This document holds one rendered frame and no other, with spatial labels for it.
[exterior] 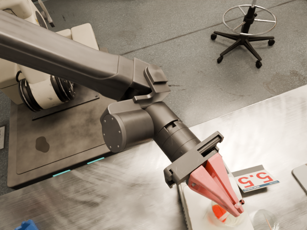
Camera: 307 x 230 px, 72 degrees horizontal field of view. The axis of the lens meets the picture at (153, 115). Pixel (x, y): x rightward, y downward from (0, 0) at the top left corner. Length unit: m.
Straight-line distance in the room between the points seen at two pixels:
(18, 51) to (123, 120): 0.17
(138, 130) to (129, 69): 0.11
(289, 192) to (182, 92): 1.21
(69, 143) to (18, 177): 0.28
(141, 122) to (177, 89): 1.42
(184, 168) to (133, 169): 0.34
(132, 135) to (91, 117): 0.94
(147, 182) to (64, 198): 0.23
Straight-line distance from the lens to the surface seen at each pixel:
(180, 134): 0.32
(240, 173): 0.62
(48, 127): 1.31
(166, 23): 2.38
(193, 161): 0.30
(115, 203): 0.61
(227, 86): 1.77
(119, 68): 0.35
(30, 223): 0.68
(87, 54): 0.35
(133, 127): 0.30
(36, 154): 1.26
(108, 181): 0.63
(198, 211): 0.50
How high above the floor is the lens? 1.33
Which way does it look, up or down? 57 degrees down
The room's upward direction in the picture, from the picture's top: 10 degrees counter-clockwise
